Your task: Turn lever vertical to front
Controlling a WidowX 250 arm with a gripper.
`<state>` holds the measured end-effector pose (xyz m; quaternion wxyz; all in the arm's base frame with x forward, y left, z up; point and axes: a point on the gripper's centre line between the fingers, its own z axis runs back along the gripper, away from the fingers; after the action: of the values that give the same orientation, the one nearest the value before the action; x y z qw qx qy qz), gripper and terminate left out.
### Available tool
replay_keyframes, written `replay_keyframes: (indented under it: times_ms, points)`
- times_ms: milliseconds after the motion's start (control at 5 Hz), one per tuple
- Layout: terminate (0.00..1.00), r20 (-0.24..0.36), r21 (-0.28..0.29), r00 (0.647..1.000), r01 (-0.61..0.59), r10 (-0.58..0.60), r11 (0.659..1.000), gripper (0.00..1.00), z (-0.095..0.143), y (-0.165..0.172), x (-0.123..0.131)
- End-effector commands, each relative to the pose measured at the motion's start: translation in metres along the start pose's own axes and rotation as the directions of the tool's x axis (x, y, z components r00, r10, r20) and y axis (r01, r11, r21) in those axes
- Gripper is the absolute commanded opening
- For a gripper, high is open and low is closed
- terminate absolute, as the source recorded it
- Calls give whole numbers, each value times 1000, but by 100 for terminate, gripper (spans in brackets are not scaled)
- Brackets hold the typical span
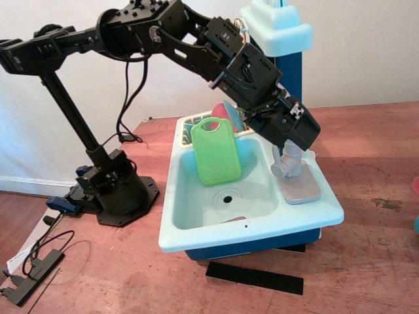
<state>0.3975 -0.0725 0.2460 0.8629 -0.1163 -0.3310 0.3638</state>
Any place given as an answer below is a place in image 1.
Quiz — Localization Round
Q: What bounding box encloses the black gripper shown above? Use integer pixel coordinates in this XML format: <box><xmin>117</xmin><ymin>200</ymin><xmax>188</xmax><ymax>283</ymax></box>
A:
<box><xmin>210</xmin><ymin>44</ymin><xmax>321</xmax><ymax>150</ymax></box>

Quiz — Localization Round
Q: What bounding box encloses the grey toy faucet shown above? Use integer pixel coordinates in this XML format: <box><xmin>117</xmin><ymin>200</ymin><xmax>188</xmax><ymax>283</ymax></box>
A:
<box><xmin>270</xmin><ymin>140</ymin><xmax>321</xmax><ymax>205</ymax></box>

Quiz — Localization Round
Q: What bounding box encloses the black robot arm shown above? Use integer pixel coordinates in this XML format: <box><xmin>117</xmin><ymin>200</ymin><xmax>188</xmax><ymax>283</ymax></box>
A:
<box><xmin>1</xmin><ymin>1</ymin><xmax>320</xmax><ymax>227</ymax></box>

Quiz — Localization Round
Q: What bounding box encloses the red toy plate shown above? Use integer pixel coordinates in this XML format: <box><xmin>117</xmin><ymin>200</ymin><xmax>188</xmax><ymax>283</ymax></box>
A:
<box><xmin>211</xmin><ymin>102</ymin><xmax>237</xmax><ymax>133</ymax></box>

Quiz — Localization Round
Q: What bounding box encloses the blue toy kitchen tower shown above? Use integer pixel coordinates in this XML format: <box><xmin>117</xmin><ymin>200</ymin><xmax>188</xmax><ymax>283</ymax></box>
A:
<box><xmin>240</xmin><ymin>0</ymin><xmax>314</xmax><ymax>100</ymax></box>

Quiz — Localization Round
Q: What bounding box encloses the cream dish rack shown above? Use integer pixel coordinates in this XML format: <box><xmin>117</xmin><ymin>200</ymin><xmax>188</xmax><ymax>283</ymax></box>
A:
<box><xmin>180</xmin><ymin>112</ymin><xmax>256</xmax><ymax>149</ymax></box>

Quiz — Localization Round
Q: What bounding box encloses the green plastic cutting board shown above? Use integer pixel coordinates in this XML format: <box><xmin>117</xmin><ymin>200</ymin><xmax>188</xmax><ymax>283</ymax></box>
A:
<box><xmin>191</xmin><ymin>117</ymin><xmax>242</xmax><ymax>186</ymax></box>

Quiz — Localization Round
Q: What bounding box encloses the light blue toy sink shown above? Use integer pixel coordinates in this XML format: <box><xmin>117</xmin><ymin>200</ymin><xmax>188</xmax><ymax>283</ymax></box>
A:
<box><xmin>158</xmin><ymin>112</ymin><xmax>344</xmax><ymax>260</ymax></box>

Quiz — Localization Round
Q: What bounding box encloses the pink object at edge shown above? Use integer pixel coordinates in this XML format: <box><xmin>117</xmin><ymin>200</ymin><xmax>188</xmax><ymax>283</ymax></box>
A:
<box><xmin>412</xmin><ymin>177</ymin><xmax>419</xmax><ymax>194</ymax></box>

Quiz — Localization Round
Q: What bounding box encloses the black velcro strip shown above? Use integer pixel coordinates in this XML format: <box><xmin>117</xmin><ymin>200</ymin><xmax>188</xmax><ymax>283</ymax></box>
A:
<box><xmin>206</xmin><ymin>262</ymin><xmax>304</xmax><ymax>295</ymax></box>

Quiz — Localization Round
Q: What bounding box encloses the teal object at edge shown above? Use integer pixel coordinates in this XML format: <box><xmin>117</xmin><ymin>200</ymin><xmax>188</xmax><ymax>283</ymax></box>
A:
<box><xmin>413</xmin><ymin>217</ymin><xmax>419</xmax><ymax>235</ymax></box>

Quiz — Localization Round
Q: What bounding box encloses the blue clamp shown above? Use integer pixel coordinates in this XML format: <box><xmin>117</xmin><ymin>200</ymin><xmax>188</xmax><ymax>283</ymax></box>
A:
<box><xmin>46</xmin><ymin>196</ymin><xmax>81</xmax><ymax>216</ymax></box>

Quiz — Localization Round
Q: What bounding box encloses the white paper sheet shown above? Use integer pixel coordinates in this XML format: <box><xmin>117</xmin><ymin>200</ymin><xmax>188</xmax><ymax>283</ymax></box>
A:
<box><xmin>7</xmin><ymin>215</ymin><xmax>55</xmax><ymax>273</ymax></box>

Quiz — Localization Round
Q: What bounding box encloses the black usb hub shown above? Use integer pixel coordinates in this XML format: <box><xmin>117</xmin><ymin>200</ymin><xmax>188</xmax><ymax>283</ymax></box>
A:
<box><xmin>1</xmin><ymin>249</ymin><xmax>65</xmax><ymax>307</ymax></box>

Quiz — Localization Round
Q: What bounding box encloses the black camera cable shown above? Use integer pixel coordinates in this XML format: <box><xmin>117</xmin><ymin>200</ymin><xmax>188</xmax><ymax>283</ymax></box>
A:
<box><xmin>116</xmin><ymin>58</ymin><xmax>149</xmax><ymax>144</ymax></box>

